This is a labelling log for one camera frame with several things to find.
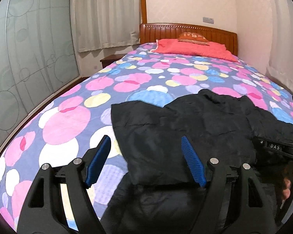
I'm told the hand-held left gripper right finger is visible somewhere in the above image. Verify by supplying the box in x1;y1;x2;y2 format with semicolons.
181;136;279;234

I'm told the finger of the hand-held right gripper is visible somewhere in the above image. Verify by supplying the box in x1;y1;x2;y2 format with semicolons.
253;136;293;162

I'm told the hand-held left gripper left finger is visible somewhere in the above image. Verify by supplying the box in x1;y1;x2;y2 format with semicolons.
17;135;112;234

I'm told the black puffer jacket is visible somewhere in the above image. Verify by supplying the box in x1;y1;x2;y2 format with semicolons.
100;89;293;234

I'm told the person's right hand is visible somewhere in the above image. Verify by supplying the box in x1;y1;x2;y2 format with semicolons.
283;166;293;200

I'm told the polka dot bedspread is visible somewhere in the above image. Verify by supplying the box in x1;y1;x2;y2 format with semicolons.
0;42;293;232

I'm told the cream striped curtain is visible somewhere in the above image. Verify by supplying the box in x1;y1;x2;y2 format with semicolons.
266;0;293;95

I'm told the dark wooden nightstand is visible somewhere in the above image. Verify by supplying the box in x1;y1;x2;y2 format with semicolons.
100;54;126;69

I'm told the red pillow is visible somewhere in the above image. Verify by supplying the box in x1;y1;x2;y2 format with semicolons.
154;38;238;62

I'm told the frosted glass wardrobe door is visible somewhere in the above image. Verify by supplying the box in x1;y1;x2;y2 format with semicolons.
0;0;80;161

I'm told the small orange cushion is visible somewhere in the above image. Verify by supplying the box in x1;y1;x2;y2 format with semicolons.
178;32;209;45

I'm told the wooden headboard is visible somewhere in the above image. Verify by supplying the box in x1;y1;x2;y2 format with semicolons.
0;23;238;168

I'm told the cream window curtain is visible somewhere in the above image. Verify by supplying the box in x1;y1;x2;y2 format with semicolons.
70;0;141;53

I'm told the wooden door post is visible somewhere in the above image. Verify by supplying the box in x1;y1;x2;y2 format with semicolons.
140;0;147;25

